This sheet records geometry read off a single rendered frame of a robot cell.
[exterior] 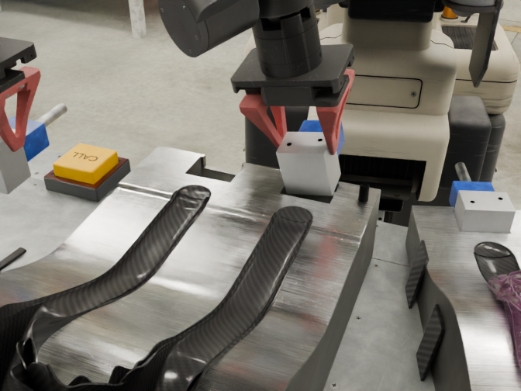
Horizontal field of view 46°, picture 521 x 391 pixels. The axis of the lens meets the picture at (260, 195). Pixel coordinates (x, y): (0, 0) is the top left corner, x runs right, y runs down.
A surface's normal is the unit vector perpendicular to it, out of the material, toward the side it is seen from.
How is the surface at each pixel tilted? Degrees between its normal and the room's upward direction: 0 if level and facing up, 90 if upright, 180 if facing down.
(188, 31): 102
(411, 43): 98
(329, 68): 13
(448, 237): 0
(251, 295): 2
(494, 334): 6
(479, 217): 90
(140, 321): 28
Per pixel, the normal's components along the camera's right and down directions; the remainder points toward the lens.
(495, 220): -0.07, 0.55
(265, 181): 0.00, -0.83
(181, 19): -0.76, 0.52
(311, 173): -0.34, 0.66
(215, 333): 0.23, -0.96
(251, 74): -0.21, -0.76
